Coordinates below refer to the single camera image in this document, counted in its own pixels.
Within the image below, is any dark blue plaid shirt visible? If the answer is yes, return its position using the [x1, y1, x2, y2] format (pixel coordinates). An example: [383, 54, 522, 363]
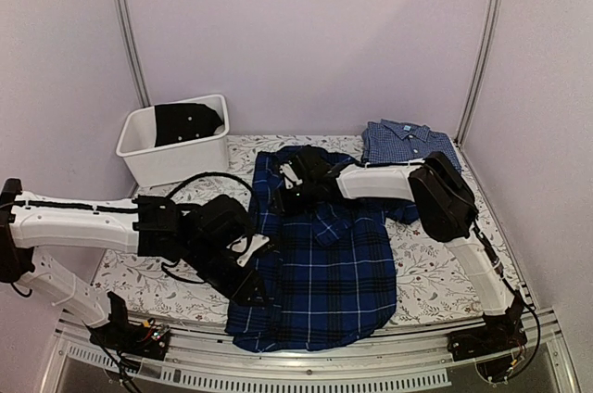
[226, 146, 419, 352]

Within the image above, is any aluminium frame post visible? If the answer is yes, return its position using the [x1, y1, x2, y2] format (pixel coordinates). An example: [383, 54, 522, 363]
[114, 0, 151, 108]
[455, 0, 502, 148]

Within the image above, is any black shirt in bin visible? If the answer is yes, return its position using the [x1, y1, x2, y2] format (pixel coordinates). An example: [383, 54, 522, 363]
[154, 103, 223, 147]

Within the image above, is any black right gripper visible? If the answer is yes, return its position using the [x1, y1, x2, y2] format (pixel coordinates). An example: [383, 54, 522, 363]
[268, 179, 318, 216]

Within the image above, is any floral patterned table mat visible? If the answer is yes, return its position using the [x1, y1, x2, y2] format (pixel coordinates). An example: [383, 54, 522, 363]
[90, 134, 527, 330]

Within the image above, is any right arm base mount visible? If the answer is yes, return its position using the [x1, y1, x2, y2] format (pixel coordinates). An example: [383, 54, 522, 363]
[448, 316, 527, 384]

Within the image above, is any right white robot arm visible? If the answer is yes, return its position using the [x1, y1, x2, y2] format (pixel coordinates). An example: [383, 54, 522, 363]
[272, 146, 525, 352]

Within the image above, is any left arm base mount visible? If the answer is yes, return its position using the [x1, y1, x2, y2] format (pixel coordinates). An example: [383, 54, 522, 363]
[89, 318, 170, 361]

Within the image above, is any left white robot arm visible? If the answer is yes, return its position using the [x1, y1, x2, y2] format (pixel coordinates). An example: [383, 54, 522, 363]
[1, 178, 271, 350]

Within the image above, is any right aluminium frame post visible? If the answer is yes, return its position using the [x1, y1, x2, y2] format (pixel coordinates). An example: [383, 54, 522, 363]
[455, 0, 502, 148]

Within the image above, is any folded blue gingham shirt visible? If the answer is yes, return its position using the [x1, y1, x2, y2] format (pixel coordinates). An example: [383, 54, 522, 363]
[361, 120, 462, 173]

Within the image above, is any left aluminium frame post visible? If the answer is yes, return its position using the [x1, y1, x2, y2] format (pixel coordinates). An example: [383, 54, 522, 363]
[114, 0, 151, 108]

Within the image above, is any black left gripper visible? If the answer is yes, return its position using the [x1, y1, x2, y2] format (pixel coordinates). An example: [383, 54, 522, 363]
[183, 237, 270, 309]

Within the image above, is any white plastic bin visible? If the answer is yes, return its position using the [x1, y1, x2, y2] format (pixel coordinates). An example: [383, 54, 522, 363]
[116, 94, 230, 187]

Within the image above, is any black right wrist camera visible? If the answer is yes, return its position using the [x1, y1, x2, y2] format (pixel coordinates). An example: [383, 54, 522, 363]
[279, 146, 332, 188]

